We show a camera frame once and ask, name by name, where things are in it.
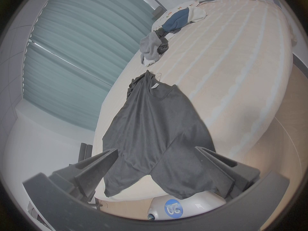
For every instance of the white printed pillow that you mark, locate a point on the white printed pillow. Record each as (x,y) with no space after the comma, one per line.
(173,11)

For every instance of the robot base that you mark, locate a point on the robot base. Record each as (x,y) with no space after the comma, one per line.
(204,206)

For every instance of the bed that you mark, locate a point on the bed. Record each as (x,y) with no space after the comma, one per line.
(240,80)

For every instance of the dark blue garment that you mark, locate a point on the dark blue garment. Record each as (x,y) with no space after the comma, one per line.
(178,19)

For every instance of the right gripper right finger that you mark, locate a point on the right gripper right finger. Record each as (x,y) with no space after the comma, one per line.
(216,174)

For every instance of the white knit garment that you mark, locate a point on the white knit garment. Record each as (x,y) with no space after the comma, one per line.
(197,14)

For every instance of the blue-green curtain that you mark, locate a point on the blue-green curtain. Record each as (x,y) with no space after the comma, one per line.
(60,92)
(96,32)

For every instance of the black garment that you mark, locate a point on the black garment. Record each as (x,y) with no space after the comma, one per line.
(163,44)

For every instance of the grey garment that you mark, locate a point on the grey garment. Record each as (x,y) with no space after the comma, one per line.
(149,44)

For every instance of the black chest of drawers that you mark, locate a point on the black chest of drawers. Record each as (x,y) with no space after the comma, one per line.
(84,153)

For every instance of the black T-shirt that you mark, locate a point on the black T-shirt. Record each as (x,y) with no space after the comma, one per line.
(156,129)

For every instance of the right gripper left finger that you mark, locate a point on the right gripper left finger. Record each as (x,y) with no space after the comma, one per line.
(96,174)

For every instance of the grey bedside table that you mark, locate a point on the grey bedside table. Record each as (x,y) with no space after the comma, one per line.
(157,11)

